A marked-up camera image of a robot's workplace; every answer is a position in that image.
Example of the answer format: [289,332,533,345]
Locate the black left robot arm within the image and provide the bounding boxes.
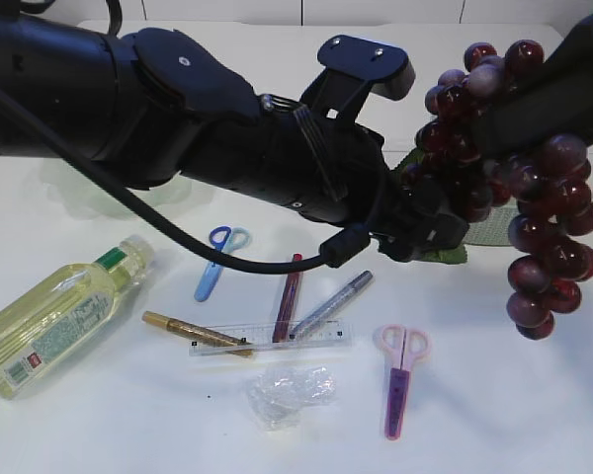
[0,1,468,275]

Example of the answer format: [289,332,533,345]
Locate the clear plastic ruler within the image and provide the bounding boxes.
[189,320,352,356]

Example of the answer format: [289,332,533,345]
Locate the crumpled clear plastic sheet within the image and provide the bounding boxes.
[244,366,337,431]

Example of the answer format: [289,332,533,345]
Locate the gold glitter marker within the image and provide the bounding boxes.
[141,311,253,357]

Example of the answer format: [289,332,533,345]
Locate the red glitter marker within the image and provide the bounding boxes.
[272,272,301,344]

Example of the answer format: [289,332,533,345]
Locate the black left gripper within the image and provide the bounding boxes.
[369,178,469,263]

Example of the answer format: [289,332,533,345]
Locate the pale green woven basket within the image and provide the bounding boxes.
[463,205,518,247]

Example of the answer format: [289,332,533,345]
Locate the translucent green wavy plate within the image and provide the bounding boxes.
[40,159,214,220]

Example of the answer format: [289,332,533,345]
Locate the yellow oil bottle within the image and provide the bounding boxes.
[0,236,154,400]

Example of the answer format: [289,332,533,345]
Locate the pink purple scissors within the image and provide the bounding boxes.
[375,324,431,440]

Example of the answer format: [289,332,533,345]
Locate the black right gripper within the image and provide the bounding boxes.
[471,14,593,155]

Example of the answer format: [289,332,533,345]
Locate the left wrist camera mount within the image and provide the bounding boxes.
[299,35,416,126]

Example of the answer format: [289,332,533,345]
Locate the purple grape bunch with leaf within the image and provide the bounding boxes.
[393,39,593,340]

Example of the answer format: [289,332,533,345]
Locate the silver glitter marker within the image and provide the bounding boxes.
[289,271,374,341]

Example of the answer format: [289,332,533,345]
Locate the blue scissors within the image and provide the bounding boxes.
[194,225,251,302]

